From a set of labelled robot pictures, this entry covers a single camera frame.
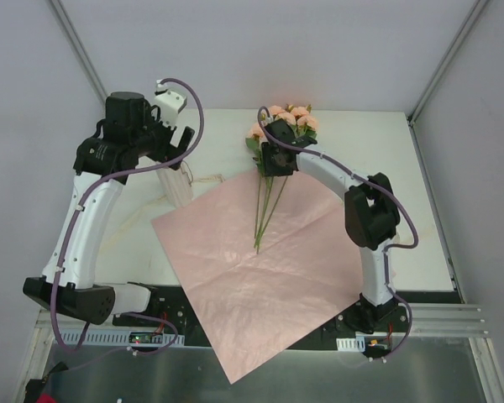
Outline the cream ribbon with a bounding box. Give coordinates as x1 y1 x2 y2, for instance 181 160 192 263
99 165 226 256

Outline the aluminium frame post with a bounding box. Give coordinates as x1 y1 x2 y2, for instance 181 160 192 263
407 0 491 127
45 0 108 106

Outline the white ribbed ceramic vase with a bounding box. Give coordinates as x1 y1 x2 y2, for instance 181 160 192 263
156 161 193 208

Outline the red cloth object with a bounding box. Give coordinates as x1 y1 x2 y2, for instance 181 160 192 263
35 394 57 403

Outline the left white cable duct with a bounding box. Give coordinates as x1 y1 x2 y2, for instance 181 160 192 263
82 330 185 348

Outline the right white cable duct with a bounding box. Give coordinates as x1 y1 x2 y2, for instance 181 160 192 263
336 336 365 353

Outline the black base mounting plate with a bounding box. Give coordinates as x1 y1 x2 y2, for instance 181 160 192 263
111 283 408 348

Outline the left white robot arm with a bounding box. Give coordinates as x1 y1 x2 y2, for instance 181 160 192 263
23 89 194 327

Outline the right aluminium frame post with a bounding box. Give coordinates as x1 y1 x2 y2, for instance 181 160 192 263
407 0 491 127

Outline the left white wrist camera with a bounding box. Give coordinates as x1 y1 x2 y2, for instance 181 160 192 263
154 82 187 129

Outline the white cable duct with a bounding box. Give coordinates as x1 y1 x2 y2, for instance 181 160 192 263
336 336 365 353
82 330 185 348

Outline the pink wrapping paper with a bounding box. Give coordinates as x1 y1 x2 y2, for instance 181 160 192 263
152 170 363 382

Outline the left aluminium frame post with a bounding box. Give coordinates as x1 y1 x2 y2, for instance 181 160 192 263
45 0 108 106

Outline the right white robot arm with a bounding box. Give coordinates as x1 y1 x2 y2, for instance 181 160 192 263
260 120 400 334

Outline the pink rose stem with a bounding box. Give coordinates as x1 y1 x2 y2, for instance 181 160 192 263
245 123 272 253
258 104 297 255
254 175 288 253
286 105 318 139

